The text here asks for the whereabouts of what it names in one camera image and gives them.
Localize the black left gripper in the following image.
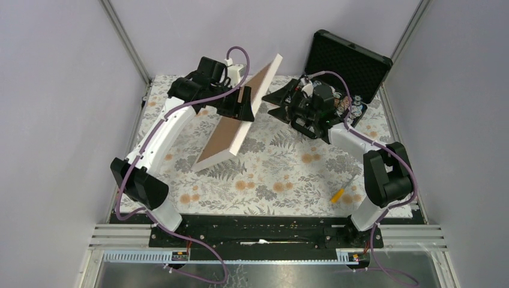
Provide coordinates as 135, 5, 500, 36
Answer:
209, 82, 255, 121

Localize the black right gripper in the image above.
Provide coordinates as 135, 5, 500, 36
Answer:
262, 79, 319, 124

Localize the white picture frame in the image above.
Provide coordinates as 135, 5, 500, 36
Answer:
192, 54, 283, 172

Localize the yellow handled screwdriver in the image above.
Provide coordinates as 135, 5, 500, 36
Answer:
330, 176, 357, 203

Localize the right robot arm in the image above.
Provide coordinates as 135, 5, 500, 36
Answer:
262, 77, 417, 247

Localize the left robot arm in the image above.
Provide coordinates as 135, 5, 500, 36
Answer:
110, 56, 254, 247

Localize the black poker chip case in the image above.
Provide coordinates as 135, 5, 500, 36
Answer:
291, 29, 393, 126

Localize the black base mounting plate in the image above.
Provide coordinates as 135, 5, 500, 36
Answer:
109, 212, 424, 261

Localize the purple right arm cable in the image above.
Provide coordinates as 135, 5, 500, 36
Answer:
304, 70, 420, 288

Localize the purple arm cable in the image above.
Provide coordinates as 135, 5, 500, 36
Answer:
114, 46, 251, 285
304, 70, 420, 288

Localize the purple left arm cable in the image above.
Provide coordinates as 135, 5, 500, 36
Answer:
114, 46, 251, 285

